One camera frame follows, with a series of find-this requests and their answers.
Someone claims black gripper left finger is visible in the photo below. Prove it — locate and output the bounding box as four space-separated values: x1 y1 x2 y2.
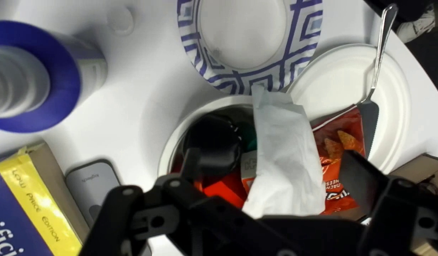
79 146 259 256

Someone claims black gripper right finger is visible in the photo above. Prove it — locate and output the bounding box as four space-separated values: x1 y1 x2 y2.
339 149 438 256

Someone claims white paper tissue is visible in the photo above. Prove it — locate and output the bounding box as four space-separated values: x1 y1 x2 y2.
241 84 327 219

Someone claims white bowl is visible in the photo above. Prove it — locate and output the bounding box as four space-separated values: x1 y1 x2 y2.
157 94 259 179

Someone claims grey remote control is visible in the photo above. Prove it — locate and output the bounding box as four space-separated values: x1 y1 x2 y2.
64 159 123 229

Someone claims red cube block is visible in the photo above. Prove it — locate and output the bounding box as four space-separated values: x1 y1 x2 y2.
199 172 249 210

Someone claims red Doritos chip bag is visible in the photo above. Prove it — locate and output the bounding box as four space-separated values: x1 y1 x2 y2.
309 104 370 217

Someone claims black round block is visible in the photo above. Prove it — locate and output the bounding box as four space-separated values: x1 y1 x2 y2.
182 115 245 165

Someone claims metal serving spoon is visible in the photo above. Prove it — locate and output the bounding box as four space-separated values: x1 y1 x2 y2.
356 3 400 161

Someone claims blue yellow textbook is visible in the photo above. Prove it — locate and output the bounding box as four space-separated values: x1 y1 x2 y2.
0 141 91 256

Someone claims plain white paper plate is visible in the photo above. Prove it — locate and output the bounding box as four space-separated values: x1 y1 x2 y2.
288 42 413 175

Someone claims blue spray bottle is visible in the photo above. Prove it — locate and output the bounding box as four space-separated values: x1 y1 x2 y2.
0 18 110 134

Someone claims clear bottle cap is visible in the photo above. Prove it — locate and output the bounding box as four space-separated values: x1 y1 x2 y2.
107 4 135 35

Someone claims blue patterned paper plate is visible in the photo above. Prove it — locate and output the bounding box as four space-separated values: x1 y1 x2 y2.
175 0 325 95

